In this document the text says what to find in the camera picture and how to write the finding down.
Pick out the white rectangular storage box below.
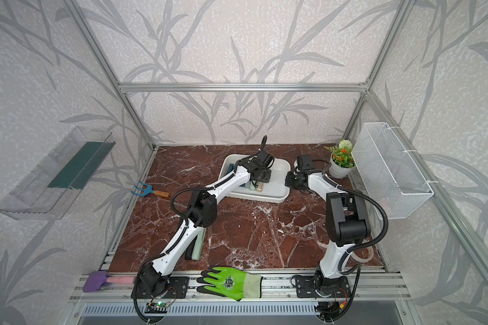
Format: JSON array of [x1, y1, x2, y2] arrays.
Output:
[[210, 154, 291, 203]]

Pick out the black pruning pliers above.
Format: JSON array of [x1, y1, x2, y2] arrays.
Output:
[[184, 238, 197, 261]]

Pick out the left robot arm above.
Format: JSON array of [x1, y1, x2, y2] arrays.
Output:
[[131, 136, 274, 301]]

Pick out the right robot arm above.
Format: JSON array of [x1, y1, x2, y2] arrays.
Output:
[[285, 155, 389, 300]]

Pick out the small potted flower plant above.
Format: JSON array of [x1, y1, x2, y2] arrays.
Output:
[[325, 139, 355, 179]]

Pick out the roll of clear tape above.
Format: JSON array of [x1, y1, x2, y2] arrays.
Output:
[[350, 246, 374, 264]]

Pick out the blue garden hand rake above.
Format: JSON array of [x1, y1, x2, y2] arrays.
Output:
[[131, 181, 171, 199]]

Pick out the green black work glove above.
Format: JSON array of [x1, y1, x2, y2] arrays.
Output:
[[197, 266, 263, 301]]

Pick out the purple pink garden trowel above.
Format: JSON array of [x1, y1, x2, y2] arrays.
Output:
[[83, 271, 136, 293]]

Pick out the white wire mesh basket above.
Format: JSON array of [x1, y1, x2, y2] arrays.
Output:
[[352, 122, 434, 219]]

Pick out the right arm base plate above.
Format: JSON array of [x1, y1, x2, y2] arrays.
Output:
[[293, 275, 351, 299]]

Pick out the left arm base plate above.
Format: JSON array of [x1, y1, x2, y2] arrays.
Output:
[[131, 276, 190, 299]]

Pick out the clear plastic wall shelf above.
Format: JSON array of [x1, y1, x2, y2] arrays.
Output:
[[0, 127, 115, 220]]

